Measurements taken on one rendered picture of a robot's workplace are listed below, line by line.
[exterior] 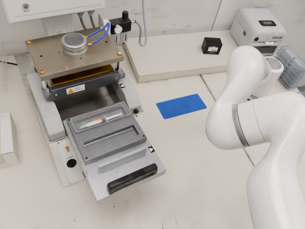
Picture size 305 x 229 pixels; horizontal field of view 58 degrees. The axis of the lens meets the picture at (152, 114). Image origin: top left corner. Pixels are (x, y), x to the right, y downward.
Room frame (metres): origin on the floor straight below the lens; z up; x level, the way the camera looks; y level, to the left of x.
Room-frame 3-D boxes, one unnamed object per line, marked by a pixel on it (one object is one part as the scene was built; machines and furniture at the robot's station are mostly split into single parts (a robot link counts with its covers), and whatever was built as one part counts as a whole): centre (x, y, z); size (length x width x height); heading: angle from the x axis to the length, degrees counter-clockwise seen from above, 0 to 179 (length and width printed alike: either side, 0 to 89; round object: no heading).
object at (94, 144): (0.50, 0.13, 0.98); 0.20 x 0.17 x 0.03; 128
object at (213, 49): (1.29, -0.24, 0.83); 0.09 x 0.06 x 0.07; 104
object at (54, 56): (0.74, 0.30, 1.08); 0.31 x 0.24 x 0.13; 128
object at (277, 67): (0.81, -0.37, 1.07); 0.09 x 0.08 x 0.13; 54
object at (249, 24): (1.43, -0.48, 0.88); 0.25 x 0.20 x 0.17; 21
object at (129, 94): (0.73, 0.14, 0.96); 0.26 x 0.05 x 0.07; 38
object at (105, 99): (0.73, 0.31, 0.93); 0.46 x 0.35 x 0.01; 38
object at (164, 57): (1.30, -0.21, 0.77); 0.84 x 0.30 x 0.04; 117
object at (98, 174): (0.46, 0.10, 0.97); 0.30 x 0.22 x 0.08; 38
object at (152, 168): (0.35, 0.02, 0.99); 0.15 x 0.02 x 0.04; 128
